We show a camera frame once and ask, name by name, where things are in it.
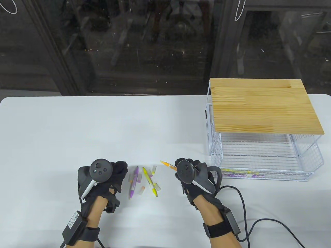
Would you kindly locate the person's right hand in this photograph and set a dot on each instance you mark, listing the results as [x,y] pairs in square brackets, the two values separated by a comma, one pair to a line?
[192,191]

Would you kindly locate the person's left hand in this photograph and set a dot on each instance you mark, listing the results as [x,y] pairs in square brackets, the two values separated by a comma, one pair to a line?
[120,171]

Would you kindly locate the purple double-ended highlighter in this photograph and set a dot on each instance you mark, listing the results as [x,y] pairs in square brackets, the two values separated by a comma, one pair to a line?
[243,176]
[134,183]

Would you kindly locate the black and white controller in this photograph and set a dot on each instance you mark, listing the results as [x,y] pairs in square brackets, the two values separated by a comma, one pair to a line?
[185,171]
[100,169]

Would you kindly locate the cluster of clear highlighter caps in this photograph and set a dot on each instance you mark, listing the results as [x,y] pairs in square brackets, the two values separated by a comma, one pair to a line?
[141,190]

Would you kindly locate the yellow double-ended highlighter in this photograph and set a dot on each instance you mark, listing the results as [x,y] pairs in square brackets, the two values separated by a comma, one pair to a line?
[240,170]
[149,180]

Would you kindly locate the orange double-ended highlighter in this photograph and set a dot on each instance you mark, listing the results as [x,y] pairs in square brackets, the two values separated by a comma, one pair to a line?
[168,164]

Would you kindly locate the person's left forearm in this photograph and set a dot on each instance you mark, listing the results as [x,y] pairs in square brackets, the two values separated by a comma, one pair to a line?
[94,214]

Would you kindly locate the person's right forearm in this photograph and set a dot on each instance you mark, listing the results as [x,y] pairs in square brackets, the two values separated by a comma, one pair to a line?
[209,214]

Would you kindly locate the light wooden board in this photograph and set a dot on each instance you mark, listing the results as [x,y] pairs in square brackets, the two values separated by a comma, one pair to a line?
[263,108]

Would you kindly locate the black labelled wrist camera box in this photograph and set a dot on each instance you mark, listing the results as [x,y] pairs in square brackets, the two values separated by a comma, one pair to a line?
[73,227]

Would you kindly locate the dark window frame post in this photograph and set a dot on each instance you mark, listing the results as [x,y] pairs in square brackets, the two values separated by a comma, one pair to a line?
[64,64]
[222,51]

